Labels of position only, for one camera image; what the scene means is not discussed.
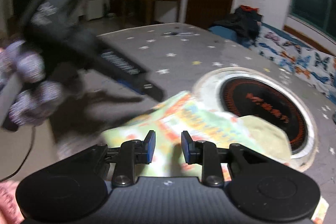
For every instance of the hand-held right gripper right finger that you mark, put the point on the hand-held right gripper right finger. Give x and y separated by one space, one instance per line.
185 147

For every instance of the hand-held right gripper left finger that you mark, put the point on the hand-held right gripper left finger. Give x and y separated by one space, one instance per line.
150 147

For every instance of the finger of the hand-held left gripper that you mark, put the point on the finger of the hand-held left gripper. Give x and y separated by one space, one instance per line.
152 91

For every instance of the green orange patterned garment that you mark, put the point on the green orange patterned garment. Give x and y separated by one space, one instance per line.
199 119

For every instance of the black clothes pile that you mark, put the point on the black clothes pile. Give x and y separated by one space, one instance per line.
242 22

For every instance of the person's left hand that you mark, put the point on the person's left hand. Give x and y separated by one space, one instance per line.
29 67

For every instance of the built-in round induction cooker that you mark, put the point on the built-in round induction cooker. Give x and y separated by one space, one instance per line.
262 98

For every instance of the patterned pillow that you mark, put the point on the patterned pillow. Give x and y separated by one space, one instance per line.
223 31

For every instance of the person's pink clothing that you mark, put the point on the person's pink clothing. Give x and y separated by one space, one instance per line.
9 203

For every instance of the dark glass window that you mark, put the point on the dark glass window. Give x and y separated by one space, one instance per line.
315 3

